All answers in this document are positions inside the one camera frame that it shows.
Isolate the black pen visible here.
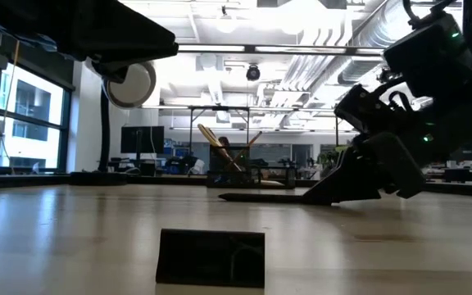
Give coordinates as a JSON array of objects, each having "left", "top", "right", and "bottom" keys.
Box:
[{"left": 218, "top": 192, "right": 305, "bottom": 205}]

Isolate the black metal rig frame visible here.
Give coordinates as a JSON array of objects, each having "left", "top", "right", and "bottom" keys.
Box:
[{"left": 187, "top": 105, "right": 251, "bottom": 177}]

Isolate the black desk lamp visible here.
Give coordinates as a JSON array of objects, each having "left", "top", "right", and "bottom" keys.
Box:
[{"left": 70, "top": 60, "right": 158, "bottom": 186}]

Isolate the silver ventilation duct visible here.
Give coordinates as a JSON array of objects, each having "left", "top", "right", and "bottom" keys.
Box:
[{"left": 337, "top": 0, "right": 389, "bottom": 86}]

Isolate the black computer monitor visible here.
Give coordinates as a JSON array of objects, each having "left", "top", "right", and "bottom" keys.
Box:
[
  {"left": 448, "top": 143, "right": 472, "bottom": 162},
  {"left": 120, "top": 125, "right": 166, "bottom": 165}
]

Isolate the orange pencil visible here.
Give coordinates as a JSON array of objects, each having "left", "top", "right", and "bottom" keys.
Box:
[{"left": 229, "top": 130, "right": 264, "bottom": 170}]

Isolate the black binder clip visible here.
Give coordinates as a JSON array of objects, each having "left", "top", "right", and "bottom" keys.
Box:
[{"left": 155, "top": 228, "right": 266, "bottom": 290}]

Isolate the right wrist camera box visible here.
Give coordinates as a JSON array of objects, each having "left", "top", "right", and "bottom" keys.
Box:
[{"left": 334, "top": 84, "right": 389, "bottom": 134}]

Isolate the black mesh desk organizer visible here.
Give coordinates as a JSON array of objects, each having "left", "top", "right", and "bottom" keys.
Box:
[{"left": 206, "top": 145, "right": 297, "bottom": 190}]

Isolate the large glass window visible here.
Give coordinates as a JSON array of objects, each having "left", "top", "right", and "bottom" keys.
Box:
[{"left": 0, "top": 61, "right": 73, "bottom": 174}]

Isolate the black overhead camera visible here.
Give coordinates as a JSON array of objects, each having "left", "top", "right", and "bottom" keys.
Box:
[{"left": 245, "top": 64, "right": 261, "bottom": 82}]

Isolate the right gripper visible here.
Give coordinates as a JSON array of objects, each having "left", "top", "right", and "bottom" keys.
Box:
[{"left": 301, "top": 130, "right": 428, "bottom": 207}]

